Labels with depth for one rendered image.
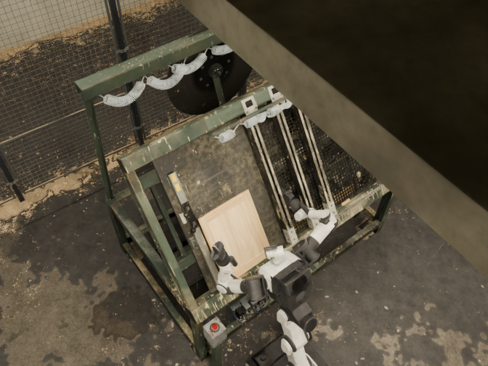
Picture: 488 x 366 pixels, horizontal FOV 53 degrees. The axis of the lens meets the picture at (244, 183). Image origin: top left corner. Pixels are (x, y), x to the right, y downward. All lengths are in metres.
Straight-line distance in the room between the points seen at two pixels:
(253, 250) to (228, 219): 0.34
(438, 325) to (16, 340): 3.67
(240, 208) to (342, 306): 1.58
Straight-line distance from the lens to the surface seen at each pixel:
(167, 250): 3.32
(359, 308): 4.69
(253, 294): 3.14
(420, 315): 4.82
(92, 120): 3.39
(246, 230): 3.61
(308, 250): 3.30
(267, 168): 3.54
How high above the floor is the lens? 4.13
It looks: 51 degrees down
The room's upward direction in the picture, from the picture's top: 1 degrees clockwise
